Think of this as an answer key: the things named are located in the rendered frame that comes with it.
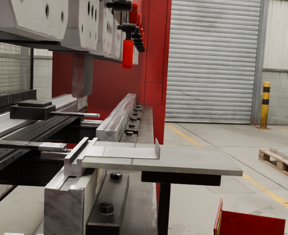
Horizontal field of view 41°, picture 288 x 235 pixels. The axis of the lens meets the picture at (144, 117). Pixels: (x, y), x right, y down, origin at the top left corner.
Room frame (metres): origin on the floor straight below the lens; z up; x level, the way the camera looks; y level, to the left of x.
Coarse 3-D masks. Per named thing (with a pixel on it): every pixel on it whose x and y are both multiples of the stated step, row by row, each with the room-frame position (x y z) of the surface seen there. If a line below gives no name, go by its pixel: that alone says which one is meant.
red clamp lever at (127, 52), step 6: (126, 24) 0.85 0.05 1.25; (132, 24) 0.85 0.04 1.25; (126, 30) 0.85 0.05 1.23; (132, 30) 0.85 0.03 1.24; (126, 36) 0.85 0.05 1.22; (126, 42) 0.85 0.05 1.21; (132, 42) 0.85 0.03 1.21; (126, 48) 0.85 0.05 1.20; (132, 48) 0.85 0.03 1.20; (126, 54) 0.85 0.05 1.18; (132, 54) 0.85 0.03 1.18; (126, 60) 0.85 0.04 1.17; (132, 60) 0.86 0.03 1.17; (126, 66) 0.85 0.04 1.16
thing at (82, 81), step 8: (80, 56) 0.65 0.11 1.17; (88, 56) 0.69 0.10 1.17; (80, 64) 0.66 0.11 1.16; (88, 64) 0.70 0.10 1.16; (72, 72) 0.66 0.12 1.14; (80, 72) 0.66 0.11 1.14; (88, 72) 0.70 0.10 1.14; (72, 80) 0.66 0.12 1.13; (80, 80) 0.65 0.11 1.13; (88, 80) 0.70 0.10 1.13; (72, 88) 0.66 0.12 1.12; (80, 88) 0.66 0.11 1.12; (88, 88) 0.71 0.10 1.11; (72, 96) 0.66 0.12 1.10; (80, 96) 0.66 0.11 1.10; (80, 104) 0.68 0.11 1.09
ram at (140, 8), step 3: (132, 0) 1.51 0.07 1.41; (135, 0) 1.74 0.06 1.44; (138, 0) 2.10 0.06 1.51; (141, 0) 2.57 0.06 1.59; (138, 3) 2.12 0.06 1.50; (141, 3) 2.60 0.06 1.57; (138, 6) 2.14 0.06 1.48; (141, 6) 2.63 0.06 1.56; (138, 9) 2.17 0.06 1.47; (141, 9) 2.67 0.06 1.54; (138, 12) 2.19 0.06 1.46; (141, 12) 2.70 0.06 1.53; (141, 15) 2.74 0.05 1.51; (141, 18) 2.77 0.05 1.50; (141, 21) 2.81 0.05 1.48; (141, 24) 2.85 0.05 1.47
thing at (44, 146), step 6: (0, 144) 0.70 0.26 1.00; (6, 144) 0.70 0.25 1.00; (12, 144) 0.70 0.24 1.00; (18, 144) 0.70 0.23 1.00; (24, 144) 0.70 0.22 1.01; (30, 144) 0.71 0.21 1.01; (36, 144) 0.71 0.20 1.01; (42, 144) 0.71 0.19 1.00; (48, 144) 0.71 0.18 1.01; (54, 144) 0.72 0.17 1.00; (60, 144) 0.72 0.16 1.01; (66, 144) 0.73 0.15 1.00; (42, 150) 0.70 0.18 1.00; (48, 150) 0.69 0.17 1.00; (54, 150) 0.69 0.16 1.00; (60, 150) 0.69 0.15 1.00
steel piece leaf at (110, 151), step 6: (156, 138) 0.74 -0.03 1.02; (156, 144) 0.72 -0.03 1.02; (108, 150) 0.70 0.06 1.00; (114, 150) 0.70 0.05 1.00; (120, 150) 0.71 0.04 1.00; (126, 150) 0.71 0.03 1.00; (132, 150) 0.71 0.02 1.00; (138, 150) 0.72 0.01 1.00; (144, 150) 0.72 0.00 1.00; (150, 150) 0.72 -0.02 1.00; (156, 150) 0.71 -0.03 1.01; (108, 156) 0.65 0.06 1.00; (114, 156) 0.66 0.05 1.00; (120, 156) 0.66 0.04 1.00; (126, 156) 0.66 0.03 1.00; (132, 156) 0.66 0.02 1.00; (138, 156) 0.67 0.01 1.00; (144, 156) 0.67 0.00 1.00; (150, 156) 0.67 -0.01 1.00; (156, 156) 0.67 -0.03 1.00
